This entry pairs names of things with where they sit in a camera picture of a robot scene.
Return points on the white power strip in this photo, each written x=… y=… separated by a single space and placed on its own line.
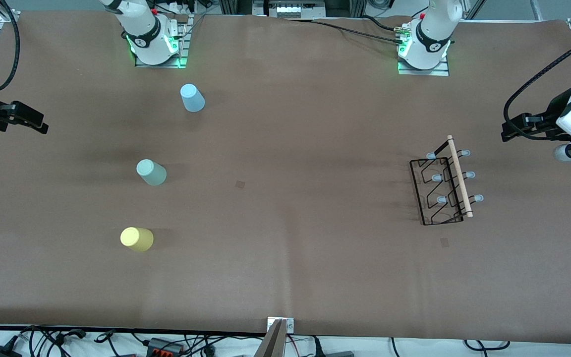
x=181 y=6

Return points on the silver camera mount bracket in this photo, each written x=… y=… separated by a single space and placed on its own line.
x=289 y=325

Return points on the aluminium left arm base plate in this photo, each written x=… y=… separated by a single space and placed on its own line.
x=424 y=72

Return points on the black power adapter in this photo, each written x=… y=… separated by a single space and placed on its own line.
x=0 y=352

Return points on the light blue plastic cup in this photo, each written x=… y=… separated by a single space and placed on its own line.
x=192 y=99

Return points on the yellow plastic cup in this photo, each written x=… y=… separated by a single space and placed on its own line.
x=137 y=239

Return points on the pale green plastic cup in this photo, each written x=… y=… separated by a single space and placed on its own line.
x=151 y=172

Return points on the black and red connector block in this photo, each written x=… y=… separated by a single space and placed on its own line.
x=164 y=346

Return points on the brown camera mount post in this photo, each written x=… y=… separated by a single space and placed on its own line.
x=271 y=344

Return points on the grey electronics box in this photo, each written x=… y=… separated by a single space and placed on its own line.
x=290 y=10

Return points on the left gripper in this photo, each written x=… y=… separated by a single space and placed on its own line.
x=549 y=117

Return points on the black plug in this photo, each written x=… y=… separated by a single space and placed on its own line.
x=317 y=347

